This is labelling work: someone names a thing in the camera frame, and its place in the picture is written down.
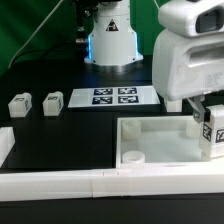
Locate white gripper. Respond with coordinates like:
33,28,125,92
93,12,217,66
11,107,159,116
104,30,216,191
152,30,224,123

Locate white square tabletop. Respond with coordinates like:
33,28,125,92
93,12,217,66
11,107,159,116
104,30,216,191
116,116,224,169

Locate white fiducial marker sheet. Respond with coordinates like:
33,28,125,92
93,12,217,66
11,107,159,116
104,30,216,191
68,86,160,108

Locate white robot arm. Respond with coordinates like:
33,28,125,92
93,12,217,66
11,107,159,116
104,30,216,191
72,0,224,122

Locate black cable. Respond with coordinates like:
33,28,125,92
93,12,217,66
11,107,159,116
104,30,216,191
9,40,81,69

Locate white cable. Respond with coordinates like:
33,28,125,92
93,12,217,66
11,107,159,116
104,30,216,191
8,0,65,69

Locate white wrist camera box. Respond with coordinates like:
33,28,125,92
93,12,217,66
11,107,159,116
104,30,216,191
158,0,224,37

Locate white U-shaped obstacle fence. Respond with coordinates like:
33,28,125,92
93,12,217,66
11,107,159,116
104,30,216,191
0,117,224,203

